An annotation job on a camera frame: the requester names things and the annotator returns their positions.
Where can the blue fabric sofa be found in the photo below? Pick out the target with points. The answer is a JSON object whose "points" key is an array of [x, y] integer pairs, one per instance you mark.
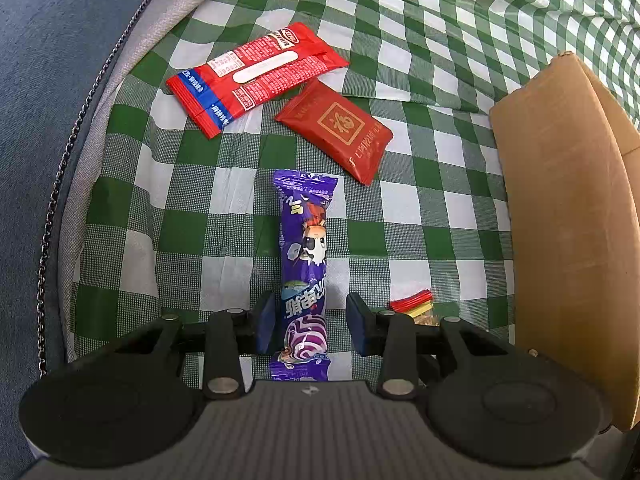
{"points": [[40, 85]]}

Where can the grey zippered cushion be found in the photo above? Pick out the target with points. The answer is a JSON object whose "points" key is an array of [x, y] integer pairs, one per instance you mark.
{"points": [[145, 35]]}

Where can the square red packet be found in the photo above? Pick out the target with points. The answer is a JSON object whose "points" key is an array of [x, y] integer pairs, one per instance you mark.
{"points": [[340, 130]]}

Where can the cardboard box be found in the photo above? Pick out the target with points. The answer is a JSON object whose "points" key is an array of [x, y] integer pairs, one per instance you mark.
{"points": [[560, 210]]}

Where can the small red yellow packet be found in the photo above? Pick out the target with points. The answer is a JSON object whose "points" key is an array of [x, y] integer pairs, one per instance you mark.
{"points": [[410, 304]]}

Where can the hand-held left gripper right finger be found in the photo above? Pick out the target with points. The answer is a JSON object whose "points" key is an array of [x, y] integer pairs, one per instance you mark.
{"points": [[357, 322]]}

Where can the long red snack packet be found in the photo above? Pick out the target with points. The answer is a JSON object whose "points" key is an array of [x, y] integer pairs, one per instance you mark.
{"points": [[260, 70]]}

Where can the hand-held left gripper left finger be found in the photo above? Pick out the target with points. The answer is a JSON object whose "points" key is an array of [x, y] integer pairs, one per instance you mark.
{"points": [[263, 322]]}

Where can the green checkered cloth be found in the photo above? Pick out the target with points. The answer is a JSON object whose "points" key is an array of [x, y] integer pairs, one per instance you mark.
{"points": [[440, 20]]}

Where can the purple snack packet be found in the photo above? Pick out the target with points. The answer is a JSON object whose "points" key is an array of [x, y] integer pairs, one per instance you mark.
{"points": [[305, 260]]}

